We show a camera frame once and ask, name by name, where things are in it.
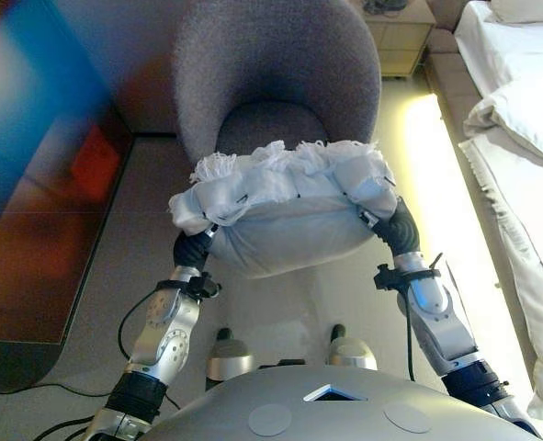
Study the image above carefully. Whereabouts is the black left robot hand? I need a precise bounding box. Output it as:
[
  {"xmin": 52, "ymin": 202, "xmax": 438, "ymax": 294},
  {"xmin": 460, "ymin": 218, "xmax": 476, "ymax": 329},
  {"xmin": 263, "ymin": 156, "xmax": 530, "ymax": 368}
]
[{"xmin": 173, "ymin": 223, "xmax": 221, "ymax": 271}]

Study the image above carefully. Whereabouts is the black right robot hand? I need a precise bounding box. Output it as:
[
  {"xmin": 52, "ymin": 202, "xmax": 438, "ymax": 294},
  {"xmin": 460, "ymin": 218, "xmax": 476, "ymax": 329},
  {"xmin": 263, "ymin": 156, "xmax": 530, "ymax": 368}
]
[{"xmin": 359, "ymin": 196, "xmax": 421, "ymax": 257}]

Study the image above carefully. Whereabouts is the white fringed cushion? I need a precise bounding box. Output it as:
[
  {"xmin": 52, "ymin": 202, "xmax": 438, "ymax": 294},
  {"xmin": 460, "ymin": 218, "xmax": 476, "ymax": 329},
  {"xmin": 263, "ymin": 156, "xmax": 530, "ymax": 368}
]
[{"xmin": 166, "ymin": 139, "xmax": 399, "ymax": 280}]

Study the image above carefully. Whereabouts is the silver left robot leg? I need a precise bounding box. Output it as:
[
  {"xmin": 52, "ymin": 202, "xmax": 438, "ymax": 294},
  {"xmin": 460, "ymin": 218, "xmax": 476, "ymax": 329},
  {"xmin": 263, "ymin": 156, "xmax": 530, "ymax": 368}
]
[{"xmin": 205, "ymin": 326, "xmax": 256, "ymax": 383}]

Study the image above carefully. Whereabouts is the silver robot leg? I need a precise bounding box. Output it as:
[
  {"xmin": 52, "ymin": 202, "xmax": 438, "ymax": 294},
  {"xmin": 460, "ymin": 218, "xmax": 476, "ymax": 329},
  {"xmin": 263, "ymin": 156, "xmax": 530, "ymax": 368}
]
[
  {"xmin": 327, "ymin": 323, "xmax": 379, "ymax": 371},
  {"xmin": 205, "ymin": 326, "xmax": 256, "ymax": 383}
]

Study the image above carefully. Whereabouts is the silver right robot leg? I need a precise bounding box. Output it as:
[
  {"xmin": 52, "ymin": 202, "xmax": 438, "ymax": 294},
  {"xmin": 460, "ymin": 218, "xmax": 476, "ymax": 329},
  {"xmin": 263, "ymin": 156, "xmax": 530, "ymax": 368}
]
[{"xmin": 327, "ymin": 323, "xmax": 379, "ymax": 371}]

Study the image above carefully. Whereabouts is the bed with white linen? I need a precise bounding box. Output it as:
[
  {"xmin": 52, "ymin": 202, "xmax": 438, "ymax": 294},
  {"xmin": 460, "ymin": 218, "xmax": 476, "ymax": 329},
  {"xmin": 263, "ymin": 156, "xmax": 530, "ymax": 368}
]
[{"xmin": 453, "ymin": 0, "xmax": 543, "ymax": 424}]

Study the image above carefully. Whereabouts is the dark red-brown rug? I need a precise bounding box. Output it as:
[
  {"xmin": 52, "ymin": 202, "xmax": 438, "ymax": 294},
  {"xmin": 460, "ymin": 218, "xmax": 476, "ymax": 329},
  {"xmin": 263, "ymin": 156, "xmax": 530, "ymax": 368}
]
[{"xmin": 0, "ymin": 0, "xmax": 137, "ymax": 397}]

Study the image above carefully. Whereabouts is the silver robot torso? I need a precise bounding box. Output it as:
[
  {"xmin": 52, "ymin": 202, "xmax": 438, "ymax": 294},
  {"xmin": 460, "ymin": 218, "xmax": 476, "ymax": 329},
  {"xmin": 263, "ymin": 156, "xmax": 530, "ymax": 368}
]
[{"xmin": 147, "ymin": 364, "xmax": 537, "ymax": 441}]

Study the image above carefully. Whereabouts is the light wooden nightstand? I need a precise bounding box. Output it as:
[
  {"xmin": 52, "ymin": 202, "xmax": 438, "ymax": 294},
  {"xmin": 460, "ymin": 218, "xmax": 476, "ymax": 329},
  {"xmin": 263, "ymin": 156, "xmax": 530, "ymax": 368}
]
[{"xmin": 361, "ymin": 0, "xmax": 438, "ymax": 80}]

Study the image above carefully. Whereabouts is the grey fabric armchair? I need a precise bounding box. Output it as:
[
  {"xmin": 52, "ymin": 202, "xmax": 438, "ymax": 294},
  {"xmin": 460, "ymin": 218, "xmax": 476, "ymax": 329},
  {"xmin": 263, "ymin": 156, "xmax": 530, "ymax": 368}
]
[{"xmin": 168, "ymin": 0, "xmax": 383, "ymax": 161}]

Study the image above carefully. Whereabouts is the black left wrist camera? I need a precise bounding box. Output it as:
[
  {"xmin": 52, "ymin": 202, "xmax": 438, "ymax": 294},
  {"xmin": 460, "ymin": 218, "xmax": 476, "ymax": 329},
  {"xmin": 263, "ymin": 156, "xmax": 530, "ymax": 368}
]
[{"xmin": 187, "ymin": 272, "xmax": 222, "ymax": 300}]

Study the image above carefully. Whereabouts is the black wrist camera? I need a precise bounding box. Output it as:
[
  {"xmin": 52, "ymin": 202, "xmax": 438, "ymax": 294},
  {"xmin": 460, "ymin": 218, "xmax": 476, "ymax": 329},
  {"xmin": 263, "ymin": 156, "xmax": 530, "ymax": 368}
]
[
  {"xmin": 187, "ymin": 272, "xmax": 222, "ymax": 300},
  {"xmin": 373, "ymin": 263, "xmax": 397, "ymax": 291}
]

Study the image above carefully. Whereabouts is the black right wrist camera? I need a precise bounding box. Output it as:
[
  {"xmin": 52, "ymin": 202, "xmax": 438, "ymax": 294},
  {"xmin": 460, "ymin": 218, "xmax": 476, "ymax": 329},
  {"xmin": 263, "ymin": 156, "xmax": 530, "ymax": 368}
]
[{"xmin": 373, "ymin": 263, "xmax": 397, "ymax": 291}]

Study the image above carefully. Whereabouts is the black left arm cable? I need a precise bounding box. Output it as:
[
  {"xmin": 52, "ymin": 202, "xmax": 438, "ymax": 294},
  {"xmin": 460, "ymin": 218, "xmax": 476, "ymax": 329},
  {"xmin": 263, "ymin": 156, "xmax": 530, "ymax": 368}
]
[{"xmin": 117, "ymin": 292, "xmax": 163, "ymax": 365}]

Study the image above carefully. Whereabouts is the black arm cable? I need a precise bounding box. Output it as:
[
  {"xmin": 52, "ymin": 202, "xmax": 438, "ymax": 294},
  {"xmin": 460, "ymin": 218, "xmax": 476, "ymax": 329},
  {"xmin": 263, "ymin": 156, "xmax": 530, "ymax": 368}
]
[
  {"xmin": 404, "ymin": 288, "xmax": 415, "ymax": 383},
  {"xmin": 117, "ymin": 292, "xmax": 163, "ymax": 365}
]

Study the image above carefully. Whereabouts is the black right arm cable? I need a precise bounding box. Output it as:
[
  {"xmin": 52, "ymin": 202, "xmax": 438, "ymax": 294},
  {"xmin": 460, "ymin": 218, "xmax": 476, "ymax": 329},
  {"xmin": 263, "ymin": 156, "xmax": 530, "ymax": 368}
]
[{"xmin": 404, "ymin": 288, "xmax": 415, "ymax": 383}]

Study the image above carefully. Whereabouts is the black floor cable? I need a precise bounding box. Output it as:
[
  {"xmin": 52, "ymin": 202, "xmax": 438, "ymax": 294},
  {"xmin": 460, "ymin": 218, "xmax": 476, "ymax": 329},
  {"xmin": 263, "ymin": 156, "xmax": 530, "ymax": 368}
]
[{"xmin": 0, "ymin": 381, "xmax": 119, "ymax": 401}]

